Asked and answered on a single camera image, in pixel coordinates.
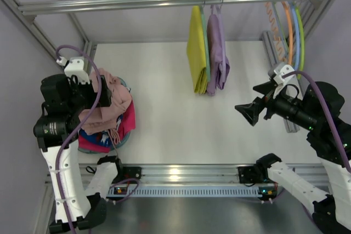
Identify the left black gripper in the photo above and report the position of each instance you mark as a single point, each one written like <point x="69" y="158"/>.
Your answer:
<point x="98" y="93"/>

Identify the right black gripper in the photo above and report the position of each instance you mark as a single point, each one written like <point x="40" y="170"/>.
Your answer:
<point x="266" y="105"/>

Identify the yellow trousers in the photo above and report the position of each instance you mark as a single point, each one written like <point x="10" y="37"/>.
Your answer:
<point x="195" y="51"/>

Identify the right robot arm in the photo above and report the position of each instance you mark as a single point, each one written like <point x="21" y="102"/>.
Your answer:
<point x="317" y="112"/>

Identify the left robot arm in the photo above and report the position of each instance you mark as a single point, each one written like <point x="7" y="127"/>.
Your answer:
<point x="56" y="131"/>

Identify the purple trousers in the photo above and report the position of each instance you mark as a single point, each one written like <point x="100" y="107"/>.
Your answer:
<point x="217" y="56"/>

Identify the orange clothes hanger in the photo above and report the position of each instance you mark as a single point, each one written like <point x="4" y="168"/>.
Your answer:
<point x="283" y="43"/>

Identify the pink cloth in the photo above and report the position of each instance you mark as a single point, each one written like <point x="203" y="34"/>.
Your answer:
<point x="105" y="118"/>

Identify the blue white patterned cloth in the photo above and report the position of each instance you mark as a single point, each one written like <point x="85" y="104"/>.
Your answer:
<point x="102" y="133"/>

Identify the magenta cloth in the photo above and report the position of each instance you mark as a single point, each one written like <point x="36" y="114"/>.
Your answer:
<point x="128" y="124"/>

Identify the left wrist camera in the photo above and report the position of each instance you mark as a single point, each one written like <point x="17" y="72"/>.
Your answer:
<point x="74" y="67"/>

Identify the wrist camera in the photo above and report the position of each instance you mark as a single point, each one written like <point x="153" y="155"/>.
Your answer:
<point x="74" y="67"/>
<point x="281" y="74"/>

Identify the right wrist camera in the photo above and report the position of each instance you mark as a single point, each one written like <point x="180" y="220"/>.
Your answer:
<point x="281" y="74"/>

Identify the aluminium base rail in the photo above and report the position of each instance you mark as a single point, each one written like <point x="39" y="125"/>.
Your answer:
<point x="202" y="174"/>

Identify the slotted cable duct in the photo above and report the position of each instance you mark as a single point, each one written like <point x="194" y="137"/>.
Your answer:
<point x="190" y="191"/>

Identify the aluminium hanging rail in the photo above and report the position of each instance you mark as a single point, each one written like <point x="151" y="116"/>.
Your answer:
<point x="78" y="6"/>

